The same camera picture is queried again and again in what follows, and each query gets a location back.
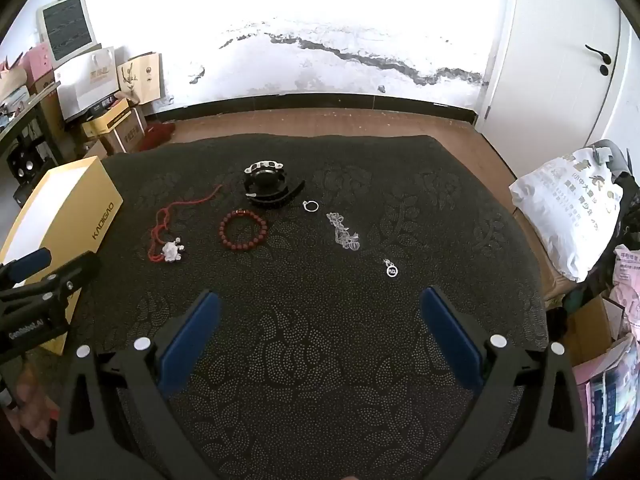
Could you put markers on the patterned white fabric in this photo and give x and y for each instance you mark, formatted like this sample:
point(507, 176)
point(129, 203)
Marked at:
point(565, 210)

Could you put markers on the dark patterned blanket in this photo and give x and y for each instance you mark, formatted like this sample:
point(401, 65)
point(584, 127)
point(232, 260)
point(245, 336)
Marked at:
point(320, 360)

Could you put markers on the round silver pendant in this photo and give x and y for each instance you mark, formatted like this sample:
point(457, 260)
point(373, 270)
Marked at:
point(391, 271)

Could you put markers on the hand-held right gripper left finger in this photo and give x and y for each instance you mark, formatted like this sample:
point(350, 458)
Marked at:
point(192, 340)

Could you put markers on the brown paper bag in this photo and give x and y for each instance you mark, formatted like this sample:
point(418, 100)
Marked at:
point(142, 77)

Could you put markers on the open brown cardboard box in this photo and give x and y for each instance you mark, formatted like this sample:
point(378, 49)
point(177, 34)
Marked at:
point(590, 330)

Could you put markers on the white door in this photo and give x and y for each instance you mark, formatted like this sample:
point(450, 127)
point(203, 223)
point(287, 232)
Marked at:
point(550, 50)

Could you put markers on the yellow and black carton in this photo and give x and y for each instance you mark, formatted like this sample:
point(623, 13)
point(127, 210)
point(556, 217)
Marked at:
point(107, 119)

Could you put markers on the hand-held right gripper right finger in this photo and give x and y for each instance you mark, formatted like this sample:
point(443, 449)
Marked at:
point(450, 340)

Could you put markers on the yellow cardboard storage box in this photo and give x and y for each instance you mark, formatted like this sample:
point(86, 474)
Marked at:
point(75, 195)

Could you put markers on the black wrist watch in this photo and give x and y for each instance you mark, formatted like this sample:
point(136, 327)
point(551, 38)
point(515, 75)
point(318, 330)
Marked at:
point(265, 180)

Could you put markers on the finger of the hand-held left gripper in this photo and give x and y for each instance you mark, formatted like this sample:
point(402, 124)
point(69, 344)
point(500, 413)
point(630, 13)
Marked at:
point(30, 264)
point(65, 280)

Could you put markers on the white framed monitor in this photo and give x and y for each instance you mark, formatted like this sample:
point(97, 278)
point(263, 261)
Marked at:
point(67, 25)

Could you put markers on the red cloth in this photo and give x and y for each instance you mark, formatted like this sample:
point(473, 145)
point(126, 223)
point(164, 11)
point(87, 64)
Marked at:
point(157, 136)

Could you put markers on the person's left hand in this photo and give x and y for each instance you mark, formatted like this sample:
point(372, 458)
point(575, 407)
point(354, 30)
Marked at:
point(35, 410)

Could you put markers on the pink gift box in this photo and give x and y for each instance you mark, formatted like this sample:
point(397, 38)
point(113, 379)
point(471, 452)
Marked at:
point(36, 65)

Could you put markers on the pink plastic packages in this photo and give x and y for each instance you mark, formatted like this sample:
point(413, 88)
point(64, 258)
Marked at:
point(627, 285)

